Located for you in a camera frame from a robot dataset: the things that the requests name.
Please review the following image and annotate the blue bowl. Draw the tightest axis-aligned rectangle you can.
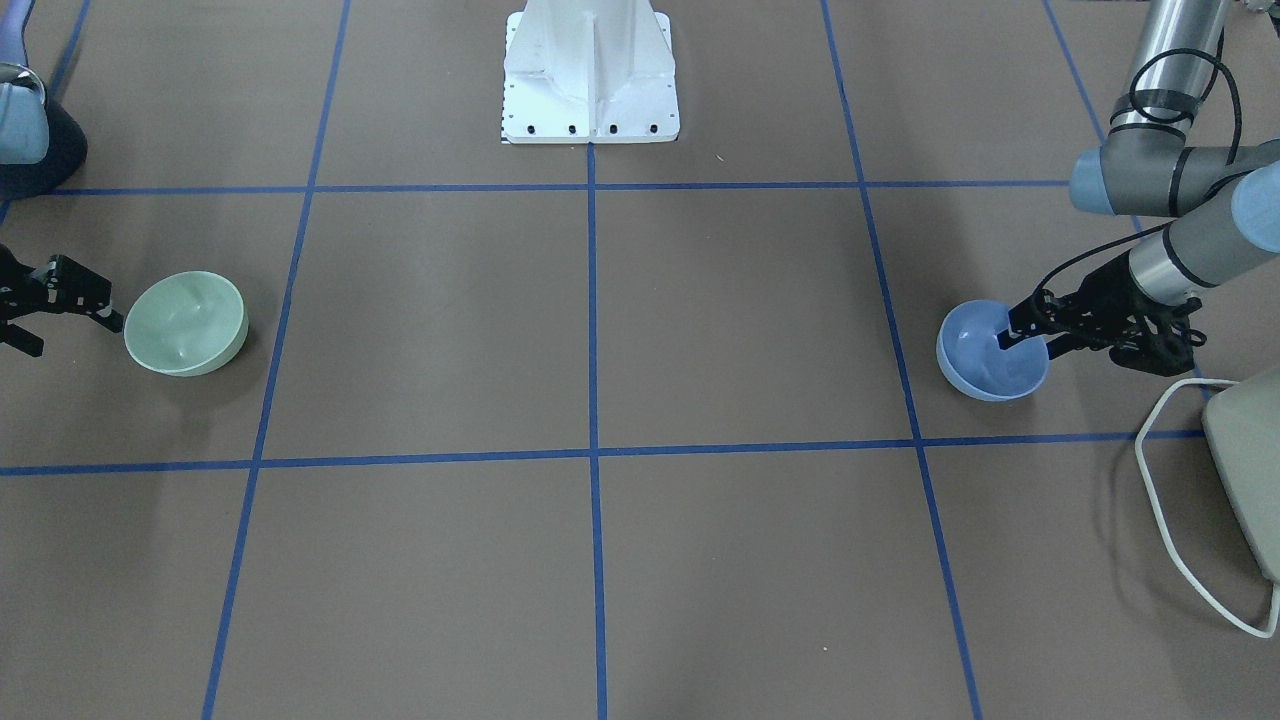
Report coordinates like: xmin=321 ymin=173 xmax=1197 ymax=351
xmin=934 ymin=299 xmax=1051 ymax=402

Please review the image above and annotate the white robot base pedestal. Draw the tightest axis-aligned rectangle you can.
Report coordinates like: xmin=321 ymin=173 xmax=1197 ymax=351
xmin=500 ymin=1 xmax=681 ymax=145

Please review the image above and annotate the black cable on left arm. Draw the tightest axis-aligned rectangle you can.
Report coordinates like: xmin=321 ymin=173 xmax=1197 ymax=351
xmin=1028 ymin=45 xmax=1243 ymax=301

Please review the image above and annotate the beige box device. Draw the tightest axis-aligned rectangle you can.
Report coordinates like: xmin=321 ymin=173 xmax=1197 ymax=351
xmin=1203 ymin=366 xmax=1279 ymax=582

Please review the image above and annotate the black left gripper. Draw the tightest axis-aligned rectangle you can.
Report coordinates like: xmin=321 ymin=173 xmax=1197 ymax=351
xmin=996 ymin=252 xmax=1206 ymax=377

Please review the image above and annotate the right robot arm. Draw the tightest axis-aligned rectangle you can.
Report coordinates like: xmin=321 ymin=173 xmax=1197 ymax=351
xmin=1 ymin=1 xmax=124 ymax=357

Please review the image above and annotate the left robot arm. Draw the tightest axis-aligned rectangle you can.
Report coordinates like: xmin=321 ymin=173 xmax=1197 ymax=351
xmin=995 ymin=1 xmax=1279 ymax=377

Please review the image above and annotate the green bowl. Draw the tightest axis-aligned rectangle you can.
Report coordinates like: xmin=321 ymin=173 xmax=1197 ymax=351
xmin=123 ymin=272 xmax=250 ymax=377

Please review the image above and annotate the white cable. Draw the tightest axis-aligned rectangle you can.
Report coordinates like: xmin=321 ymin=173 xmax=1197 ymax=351
xmin=1135 ymin=378 xmax=1280 ymax=639

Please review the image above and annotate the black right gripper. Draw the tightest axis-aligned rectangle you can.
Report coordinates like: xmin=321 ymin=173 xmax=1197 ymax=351
xmin=1 ymin=245 xmax=125 ymax=357

